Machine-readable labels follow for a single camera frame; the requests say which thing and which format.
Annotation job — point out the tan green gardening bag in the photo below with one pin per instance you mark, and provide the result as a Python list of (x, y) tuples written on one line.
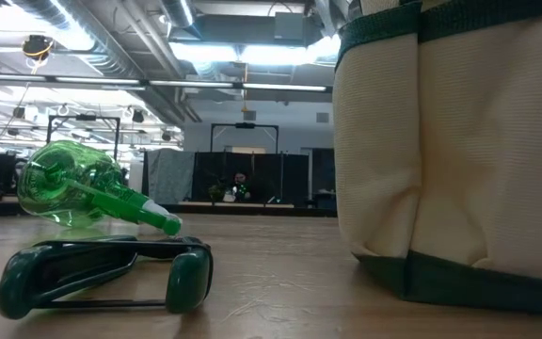
[(464, 141)]

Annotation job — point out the black partition screen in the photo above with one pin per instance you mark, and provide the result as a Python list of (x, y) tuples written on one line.
[(271, 174)]

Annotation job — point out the person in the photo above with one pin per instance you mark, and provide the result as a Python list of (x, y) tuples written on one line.
[(240, 179)]

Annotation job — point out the small green potted plant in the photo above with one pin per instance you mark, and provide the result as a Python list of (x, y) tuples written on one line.
[(215, 191)]

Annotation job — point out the gray hanging cloth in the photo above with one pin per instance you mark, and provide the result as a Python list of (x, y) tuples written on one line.
[(167, 176)]

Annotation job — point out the long ceiling light strip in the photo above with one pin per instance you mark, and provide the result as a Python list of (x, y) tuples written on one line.
[(97, 80)]

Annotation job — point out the green plastic spray bottle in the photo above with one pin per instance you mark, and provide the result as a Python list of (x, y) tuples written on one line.
[(64, 183)]

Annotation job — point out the black gantry frame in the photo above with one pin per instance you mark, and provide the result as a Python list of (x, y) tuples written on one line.
[(245, 125), (85, 117)]

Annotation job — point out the gray wall vent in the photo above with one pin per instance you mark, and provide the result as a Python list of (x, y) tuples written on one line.
[(250, 115), (322, 117)]

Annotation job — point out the silver ventilation duct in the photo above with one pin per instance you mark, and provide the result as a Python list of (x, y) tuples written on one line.
[(179, 11)]

